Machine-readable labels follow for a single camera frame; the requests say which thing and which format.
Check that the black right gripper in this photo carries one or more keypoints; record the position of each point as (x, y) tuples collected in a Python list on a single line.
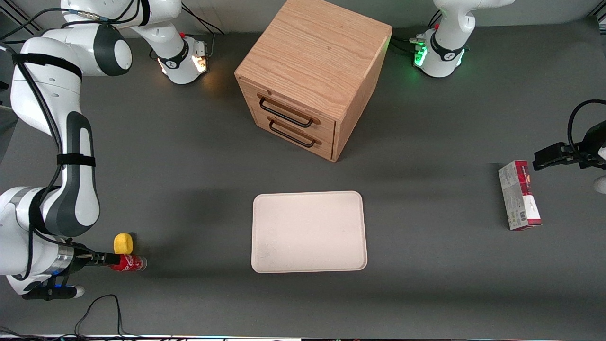
[(80, 261)]

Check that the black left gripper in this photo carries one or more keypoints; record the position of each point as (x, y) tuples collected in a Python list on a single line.
[(592, 148)]

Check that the red coke bottle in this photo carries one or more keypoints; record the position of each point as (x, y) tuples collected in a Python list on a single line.
[(131, 264)]

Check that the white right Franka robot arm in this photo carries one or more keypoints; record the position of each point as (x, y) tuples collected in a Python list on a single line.
[(47, 104)]

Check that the beige rectangular tray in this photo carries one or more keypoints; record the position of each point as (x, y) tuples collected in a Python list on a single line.
[(308, 232)]

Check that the yellow lemon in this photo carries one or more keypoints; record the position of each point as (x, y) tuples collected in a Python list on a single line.
[(123, 243)]

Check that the grey and red carton box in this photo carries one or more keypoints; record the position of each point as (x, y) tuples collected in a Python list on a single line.
[(519, 195)]

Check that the wooden two-drawer cabinet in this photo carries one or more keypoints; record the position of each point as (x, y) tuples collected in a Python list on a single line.
[(315, 61)]

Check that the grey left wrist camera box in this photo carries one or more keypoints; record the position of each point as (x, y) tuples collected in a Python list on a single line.
[(601, 184)]

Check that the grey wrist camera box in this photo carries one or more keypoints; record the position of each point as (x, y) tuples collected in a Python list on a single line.
[(601, 184), (52, 292)]

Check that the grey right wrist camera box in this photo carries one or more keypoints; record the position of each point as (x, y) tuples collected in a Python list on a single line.
[(52, 292)]

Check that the black metal frame rail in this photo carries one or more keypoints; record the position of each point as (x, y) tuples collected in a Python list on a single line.
[(16, 14)]

